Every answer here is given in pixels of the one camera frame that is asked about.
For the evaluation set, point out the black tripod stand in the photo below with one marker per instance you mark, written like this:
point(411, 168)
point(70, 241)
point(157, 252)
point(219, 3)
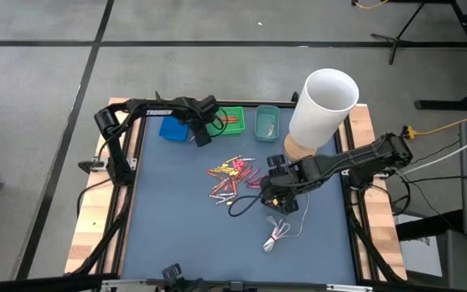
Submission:
point(395, 40)

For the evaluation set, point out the black metal table frame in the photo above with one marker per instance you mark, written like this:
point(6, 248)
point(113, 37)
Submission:
point(258, 103)

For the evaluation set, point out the black furniture foot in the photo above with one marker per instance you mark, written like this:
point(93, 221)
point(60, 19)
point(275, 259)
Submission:
point(428, 225)

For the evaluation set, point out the silver metal bracket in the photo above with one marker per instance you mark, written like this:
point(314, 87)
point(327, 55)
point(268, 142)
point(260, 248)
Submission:
point(124, 283)
point(349, 288)

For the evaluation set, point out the black frame clamp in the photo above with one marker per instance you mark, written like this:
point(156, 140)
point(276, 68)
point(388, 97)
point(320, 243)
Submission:
point(295, 97)
point(158, 95)

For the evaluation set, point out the pink crayon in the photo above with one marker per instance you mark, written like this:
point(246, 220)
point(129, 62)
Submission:
point(254, 186)
point(254, 175)
point(228, 186)
point(256, 182)

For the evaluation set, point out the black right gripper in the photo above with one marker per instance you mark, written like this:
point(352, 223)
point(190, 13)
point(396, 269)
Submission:
point(282, 180)

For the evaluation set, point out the dark grey bin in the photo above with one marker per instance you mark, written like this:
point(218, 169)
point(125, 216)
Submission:
point(460, 263)

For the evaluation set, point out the black unidentified device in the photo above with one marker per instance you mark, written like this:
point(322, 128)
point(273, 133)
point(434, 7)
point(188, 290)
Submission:
point(172, 271)

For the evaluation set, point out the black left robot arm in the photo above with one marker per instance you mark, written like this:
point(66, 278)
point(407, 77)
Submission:
point(114, 150)

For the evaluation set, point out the green plastic basket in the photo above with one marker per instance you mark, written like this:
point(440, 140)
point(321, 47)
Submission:
point(233, 129)

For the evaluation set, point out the blue plastic basket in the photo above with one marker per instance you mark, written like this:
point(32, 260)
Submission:
point(172, 131)

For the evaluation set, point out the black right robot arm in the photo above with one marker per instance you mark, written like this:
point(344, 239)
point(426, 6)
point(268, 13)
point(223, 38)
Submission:
point(339, 160)

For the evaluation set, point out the black plastic basket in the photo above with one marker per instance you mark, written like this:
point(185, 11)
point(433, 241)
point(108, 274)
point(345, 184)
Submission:
point(272, 206)

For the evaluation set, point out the black desk frame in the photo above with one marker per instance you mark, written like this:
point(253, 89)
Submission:
point(440, 105)

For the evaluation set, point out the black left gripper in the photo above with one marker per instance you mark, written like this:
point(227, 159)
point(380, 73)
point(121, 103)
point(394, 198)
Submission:
point(203, 111)

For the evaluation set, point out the teal plastic bin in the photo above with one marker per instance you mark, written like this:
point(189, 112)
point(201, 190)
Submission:
point(262, 121)

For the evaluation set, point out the yellow power splitter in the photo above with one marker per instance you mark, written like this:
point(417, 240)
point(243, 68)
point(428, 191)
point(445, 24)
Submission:
point(410, 132)

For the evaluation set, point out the orange crayon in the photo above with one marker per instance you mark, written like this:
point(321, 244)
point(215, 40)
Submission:
point(245, 173)
point(230, 120)
point(220, 186)
point(229, 117)
point(213, 174)
point(234, 185)

